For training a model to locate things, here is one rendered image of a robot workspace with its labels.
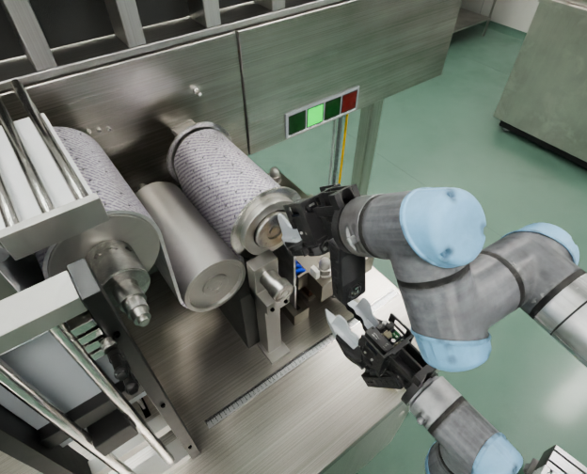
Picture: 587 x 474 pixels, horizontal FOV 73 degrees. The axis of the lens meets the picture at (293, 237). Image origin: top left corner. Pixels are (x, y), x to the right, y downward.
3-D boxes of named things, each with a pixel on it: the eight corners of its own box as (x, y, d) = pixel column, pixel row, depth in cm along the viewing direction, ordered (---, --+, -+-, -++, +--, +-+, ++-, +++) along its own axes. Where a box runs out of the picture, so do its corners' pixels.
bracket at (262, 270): (273, 367, 88) (266, 286, 66) (257, 345, 92) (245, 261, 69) (291, 355, 90) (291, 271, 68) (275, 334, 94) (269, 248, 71)
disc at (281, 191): (230, 269, 71) (231, 203, 61) (230, 268, 71) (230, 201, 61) (297, 240, 78) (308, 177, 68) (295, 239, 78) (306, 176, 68)
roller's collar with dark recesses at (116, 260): (108, 315, 51) (89, 286, 46) (93, 285, 54) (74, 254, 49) (156, 291, 53) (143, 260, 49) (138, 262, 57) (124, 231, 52)
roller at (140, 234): (75, 314, 55) (25, 247, 45) (32, 213, 69) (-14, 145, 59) (169, 267, 61) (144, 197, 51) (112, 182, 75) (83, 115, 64)
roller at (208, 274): (191, 323, 71) (177, 282, 63) (136, 238, 85) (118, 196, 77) (248, 290, 76) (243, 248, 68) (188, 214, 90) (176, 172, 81)
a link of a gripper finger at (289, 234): (274, 211, 68) (303, 207, 60) (288, 242, 69) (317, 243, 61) (260, 218, 66) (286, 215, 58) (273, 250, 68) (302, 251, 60)
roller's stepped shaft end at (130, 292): (134, 337, 47) (127, 323, 45) (117, 302, 50) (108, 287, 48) (161, 323, 48) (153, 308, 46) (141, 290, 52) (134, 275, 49)
